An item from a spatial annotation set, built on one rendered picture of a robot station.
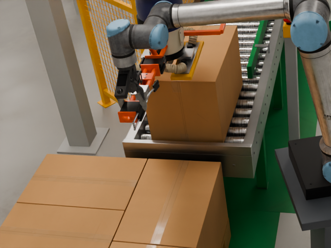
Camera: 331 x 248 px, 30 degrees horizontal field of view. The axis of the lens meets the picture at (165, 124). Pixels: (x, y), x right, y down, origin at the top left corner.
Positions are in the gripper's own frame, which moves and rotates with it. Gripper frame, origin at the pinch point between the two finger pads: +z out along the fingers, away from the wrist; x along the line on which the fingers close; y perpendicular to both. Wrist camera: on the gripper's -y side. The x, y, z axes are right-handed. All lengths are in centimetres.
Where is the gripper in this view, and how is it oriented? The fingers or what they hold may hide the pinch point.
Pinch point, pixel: (133, 109)
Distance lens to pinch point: 244.9
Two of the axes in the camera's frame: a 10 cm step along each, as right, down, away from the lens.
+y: 2.4, -5.9, 7.7
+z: 1.5, 8.1, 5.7
